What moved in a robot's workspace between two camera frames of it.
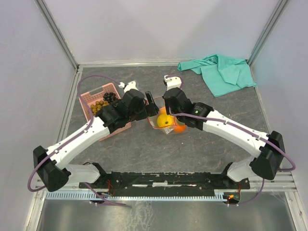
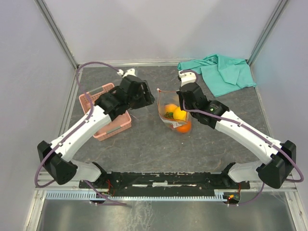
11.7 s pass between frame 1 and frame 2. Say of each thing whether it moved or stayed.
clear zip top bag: moved
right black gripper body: moved
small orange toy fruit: moved
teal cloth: stayed
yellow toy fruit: moved
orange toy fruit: moved
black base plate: stayed
